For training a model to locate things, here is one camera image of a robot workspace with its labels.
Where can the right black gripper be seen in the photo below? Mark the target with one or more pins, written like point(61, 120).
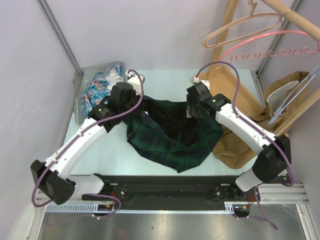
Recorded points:
point(191, 110)

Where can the dark green garment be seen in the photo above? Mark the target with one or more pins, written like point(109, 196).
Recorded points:
point(161, 132)

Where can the pink plastic hanger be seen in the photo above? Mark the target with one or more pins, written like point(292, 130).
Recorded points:
point(270, 53)

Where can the blue floral garment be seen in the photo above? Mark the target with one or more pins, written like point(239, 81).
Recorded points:
point(101, 86)

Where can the light blue wire hanger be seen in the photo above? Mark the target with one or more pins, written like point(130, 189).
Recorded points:
point(287, 101)

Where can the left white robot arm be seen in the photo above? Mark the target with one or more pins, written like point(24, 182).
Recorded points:
point(53, 176)

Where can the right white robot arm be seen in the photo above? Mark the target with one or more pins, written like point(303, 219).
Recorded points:
point(273, 152)

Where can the beige wooden hanger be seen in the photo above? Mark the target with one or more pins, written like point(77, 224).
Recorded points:
point(233, 30)

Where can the wooden clothes rack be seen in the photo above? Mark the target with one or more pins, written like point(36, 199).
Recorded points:
point(247, 101)

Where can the grey plastic bin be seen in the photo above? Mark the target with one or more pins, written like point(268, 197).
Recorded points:
point(81, 81)

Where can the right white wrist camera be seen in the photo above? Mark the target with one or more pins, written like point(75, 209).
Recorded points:
point(196, 80)

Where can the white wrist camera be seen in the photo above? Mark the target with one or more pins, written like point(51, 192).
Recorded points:
point(133, 79)
point(196, 80)

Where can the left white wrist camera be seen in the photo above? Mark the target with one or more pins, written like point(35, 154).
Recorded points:
point(133, 79)

